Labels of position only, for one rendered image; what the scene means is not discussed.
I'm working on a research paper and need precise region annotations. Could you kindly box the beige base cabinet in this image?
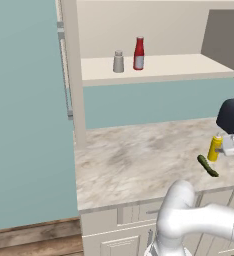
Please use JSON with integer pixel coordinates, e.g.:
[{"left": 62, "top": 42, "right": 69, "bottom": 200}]
[{"left": 78, "top": 183, "right": 234, "bottom": 256}]

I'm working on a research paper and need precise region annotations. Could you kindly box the yellow mustard bottle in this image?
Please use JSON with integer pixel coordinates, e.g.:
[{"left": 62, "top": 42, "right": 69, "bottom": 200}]
[{"left": 207, "top": 134, "right": 224, "bottom": 163}]

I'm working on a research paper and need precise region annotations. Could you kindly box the green cucumber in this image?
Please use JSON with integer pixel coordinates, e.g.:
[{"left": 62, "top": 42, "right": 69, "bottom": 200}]
[{"left": 196, "top": 154, "right": 220, "bottom": 178}]

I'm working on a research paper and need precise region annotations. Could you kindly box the beige drawer front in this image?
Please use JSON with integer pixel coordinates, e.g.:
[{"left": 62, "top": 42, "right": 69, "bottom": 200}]
[
  {"left": 196, "top": 187, "right": 234, "bottom": 208},
  {"left": 116, "top": 200, "right": 203, "bottom": 225}
]

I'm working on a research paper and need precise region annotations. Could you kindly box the red ketchup bottle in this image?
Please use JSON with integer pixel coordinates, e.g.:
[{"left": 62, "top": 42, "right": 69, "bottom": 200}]
[{"left": 132, "top": 36, "right": 146, "bottom": 72}]

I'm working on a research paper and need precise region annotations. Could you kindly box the grey shaker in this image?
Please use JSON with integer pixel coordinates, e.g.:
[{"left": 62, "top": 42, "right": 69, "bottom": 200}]
[{"left": 112, "top": 49, "right": 125, "bottom": 74}]

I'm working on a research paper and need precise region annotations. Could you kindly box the beige base cupboard door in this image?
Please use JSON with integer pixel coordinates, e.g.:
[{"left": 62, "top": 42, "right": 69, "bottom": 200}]
[{"left": 81, "top": 225, "right": 157, "bottom": 256}]

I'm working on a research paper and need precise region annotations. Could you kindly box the grey drawer handle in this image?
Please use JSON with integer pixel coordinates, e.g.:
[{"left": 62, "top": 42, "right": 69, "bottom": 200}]
[{"left": 145, "top": 208, "right": 164, "bottom": 215}]

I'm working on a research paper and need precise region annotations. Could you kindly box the beige open wall cabinet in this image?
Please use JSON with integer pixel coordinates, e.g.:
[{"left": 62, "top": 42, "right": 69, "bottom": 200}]
[{"left": 60, "top": 0, "right": 234, "bottom": 150}]

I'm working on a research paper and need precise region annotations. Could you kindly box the grey cupboard door handle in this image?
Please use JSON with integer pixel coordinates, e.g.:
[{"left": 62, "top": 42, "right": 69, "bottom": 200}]
[{"left": 147, "top": 229, "right": 155, "bottom": 248}]

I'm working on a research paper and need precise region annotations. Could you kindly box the grey-beige wall cabinet door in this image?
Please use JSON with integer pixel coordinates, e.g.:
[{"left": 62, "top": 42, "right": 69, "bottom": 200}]
[{"left": 200, "top": 8, "right": 234, "bottom": 86}]

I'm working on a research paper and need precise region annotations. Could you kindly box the beige wall cabinet door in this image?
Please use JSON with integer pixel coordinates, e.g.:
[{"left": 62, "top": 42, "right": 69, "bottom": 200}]
[{"left": 56, "top": 0, "right": 75, "bottom": 121}]

